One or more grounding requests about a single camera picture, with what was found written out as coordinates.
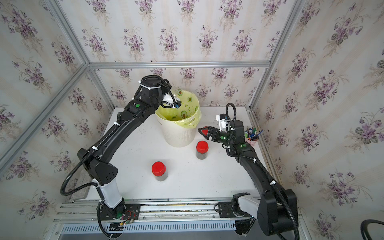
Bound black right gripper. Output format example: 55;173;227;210
199;127;236;147

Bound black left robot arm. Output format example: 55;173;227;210
60;75;182;240

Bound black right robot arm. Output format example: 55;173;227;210
198;103;300;240

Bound green avocado print bag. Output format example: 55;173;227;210
156;89;202;129

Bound pens in cup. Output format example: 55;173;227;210
244;128;264;142

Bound pink pen holder cup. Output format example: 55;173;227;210
247;139;259;147

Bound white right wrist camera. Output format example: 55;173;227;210
216;114;230;132

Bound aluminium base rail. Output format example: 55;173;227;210
44;196;313;240

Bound black cable loop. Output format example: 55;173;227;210
360;219;384;240

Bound aluminium frame bars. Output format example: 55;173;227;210
1;1;305;173

